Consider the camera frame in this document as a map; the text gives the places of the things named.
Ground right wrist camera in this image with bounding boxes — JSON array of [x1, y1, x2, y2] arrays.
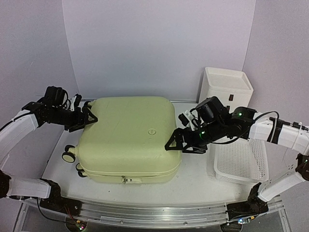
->
[[178, 110, 198, 131]]

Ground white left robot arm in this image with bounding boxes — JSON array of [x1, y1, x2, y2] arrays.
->
[[0, 86, 98, 211]]

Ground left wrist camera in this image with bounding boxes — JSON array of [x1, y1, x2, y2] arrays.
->
[[70, 94, 82, 111]]

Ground pale green hard-shell suitcase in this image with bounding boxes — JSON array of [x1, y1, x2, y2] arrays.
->
[[62, 96, 182, 184]]

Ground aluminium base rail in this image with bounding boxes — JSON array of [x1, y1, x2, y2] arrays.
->
[[14, 195, 290, 232]]

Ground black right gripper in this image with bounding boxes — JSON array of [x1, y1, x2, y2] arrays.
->
[[166, 119, 226, 154]]

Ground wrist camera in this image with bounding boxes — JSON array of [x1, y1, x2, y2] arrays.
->
[[70, 94, 82, 111], [178, 110, 198, 131]]

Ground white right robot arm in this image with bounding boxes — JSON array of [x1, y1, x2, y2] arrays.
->
[[165, 96, 309, 219]]

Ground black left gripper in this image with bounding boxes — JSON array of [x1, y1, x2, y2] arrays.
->
[[48, 107, 99, 133]]

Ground white plastic mesh basket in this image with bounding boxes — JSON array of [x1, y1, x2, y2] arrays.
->
[[213, 139, 269, 185]]

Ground white three-drawer storage cabinet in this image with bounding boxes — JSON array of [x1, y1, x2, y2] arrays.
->
[[198, 67, 253, 112]]

